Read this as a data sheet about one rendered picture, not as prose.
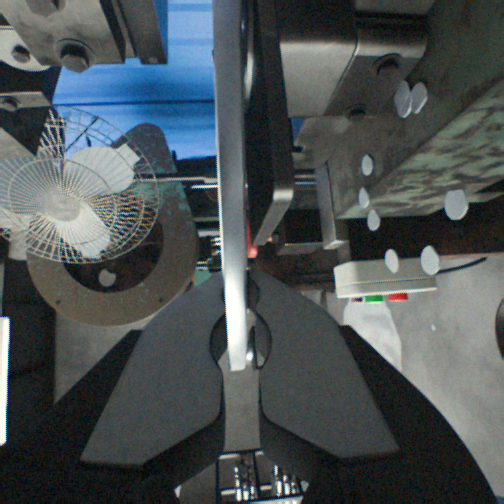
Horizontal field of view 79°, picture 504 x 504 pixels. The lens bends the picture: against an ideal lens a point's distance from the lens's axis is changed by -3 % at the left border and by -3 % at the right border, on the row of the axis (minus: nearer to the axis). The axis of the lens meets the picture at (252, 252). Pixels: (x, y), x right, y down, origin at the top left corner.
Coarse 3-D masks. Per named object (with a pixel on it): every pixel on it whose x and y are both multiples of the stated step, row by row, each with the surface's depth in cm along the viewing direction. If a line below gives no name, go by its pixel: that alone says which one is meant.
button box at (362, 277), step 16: (336, 272) 50; (352, 272) 45; (368, 272) 45; (384, 272) 45; (400, 272) 45; (416, 272) 46; (448, 272) 53; (336, 288) 51; (352, 288) 45; (368, 288) 44; (384, 288) 45; (400, 288) 45; (416, 288) 45; (432, 288) 45
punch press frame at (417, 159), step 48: (480, 0) 18; (432, 48) 23; (480, 48) 18; (432, 96) 23; (480, 96) 19; (0, 144) 39; (384, 144) 30; (432, 144) 25; (480, 144) 25; (336, 192) 44; (384, 192) 35; (432, 192) 36; (480, 192) 39
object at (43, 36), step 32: (0, 0) 22; (32, 0) 22; (64, 0) 23; (96, 0) 23; (0, 32) 27; (32, 32) 26; (64, 32) 26; (96, 32) 26; (128, 32) 30; (32, 64) 31; (64, 64) 28; (96, 64) 30
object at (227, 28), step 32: (224, 0) 8; (224, 32) 8; (224, 64) 8; (224, 96) 8; (224, 128) 9; (224, 160) 9; (224, 192) 9; (224, 224) 10; (224, 256) 10; (224, 288) 11
